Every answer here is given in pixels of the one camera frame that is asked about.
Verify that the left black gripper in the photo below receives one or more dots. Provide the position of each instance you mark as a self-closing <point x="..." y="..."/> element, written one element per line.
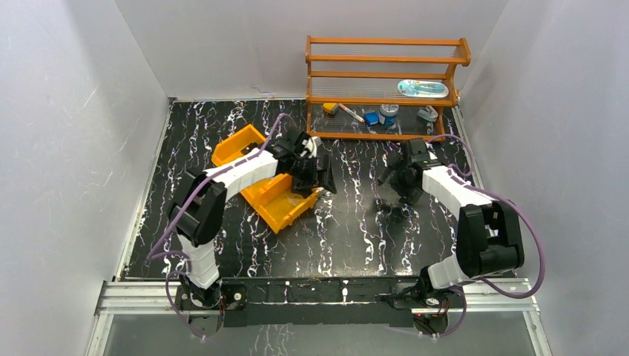
<point x="313" y="172"/>

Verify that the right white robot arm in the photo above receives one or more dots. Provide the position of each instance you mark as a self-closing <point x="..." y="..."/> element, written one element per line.
<point x="488" y="234"/>

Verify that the orange wooden shelf rack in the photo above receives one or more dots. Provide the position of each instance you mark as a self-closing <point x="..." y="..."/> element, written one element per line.
<point x="363" y="73"/>

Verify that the yellow sponge block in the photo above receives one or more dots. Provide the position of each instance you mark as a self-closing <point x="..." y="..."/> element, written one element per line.
<point x="330" y="108"/>

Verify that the blue blister pack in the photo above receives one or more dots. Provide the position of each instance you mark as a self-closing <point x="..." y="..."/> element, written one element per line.
<point x="422" y="89"/>

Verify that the white marker pen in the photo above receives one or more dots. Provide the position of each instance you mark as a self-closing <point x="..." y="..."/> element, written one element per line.
<point x="351" y="113"/>

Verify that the blue small box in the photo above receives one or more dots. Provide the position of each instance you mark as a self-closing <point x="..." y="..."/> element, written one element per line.
<point x="371" y="118"/>

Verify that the grey tape dispenser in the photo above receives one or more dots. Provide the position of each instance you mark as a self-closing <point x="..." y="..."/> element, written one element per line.
<point x="428" y="113"/>

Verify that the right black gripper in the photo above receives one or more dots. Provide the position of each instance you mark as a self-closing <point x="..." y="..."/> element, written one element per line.
<point x="409" y="196"/>

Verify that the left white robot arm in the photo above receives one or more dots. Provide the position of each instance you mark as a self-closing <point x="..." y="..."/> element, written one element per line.
<point x="197" y="216"/>

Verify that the yellow three-compartment bin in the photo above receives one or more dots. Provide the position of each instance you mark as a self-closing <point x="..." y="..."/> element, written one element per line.
<point x="272" y="198"/>

